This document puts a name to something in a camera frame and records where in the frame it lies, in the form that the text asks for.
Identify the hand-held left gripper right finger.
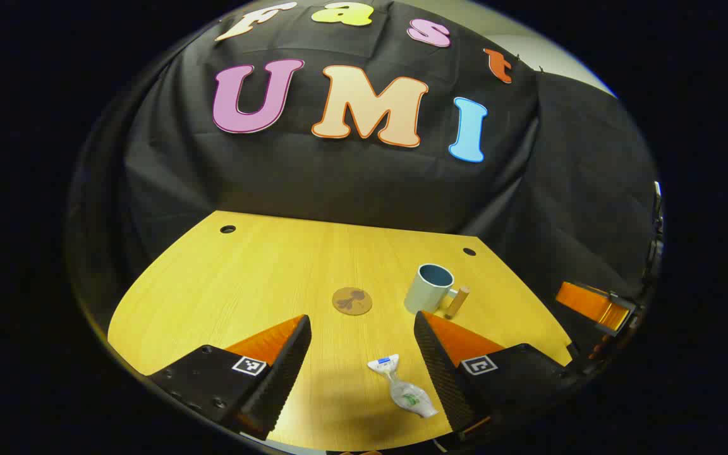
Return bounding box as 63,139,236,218
413,310,583,443

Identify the yellow wooden desktop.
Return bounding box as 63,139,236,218
107,210,574,452

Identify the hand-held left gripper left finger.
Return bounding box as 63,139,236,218
147,314,313,442

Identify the round brown coaster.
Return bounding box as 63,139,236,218
332,287,373,316

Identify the black backdrop cloth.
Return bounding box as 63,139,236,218
66,0,663,332

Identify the pale blue cup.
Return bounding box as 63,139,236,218
404,264,471,319

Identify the white toothpaste tube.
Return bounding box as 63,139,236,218
367,355,439,419

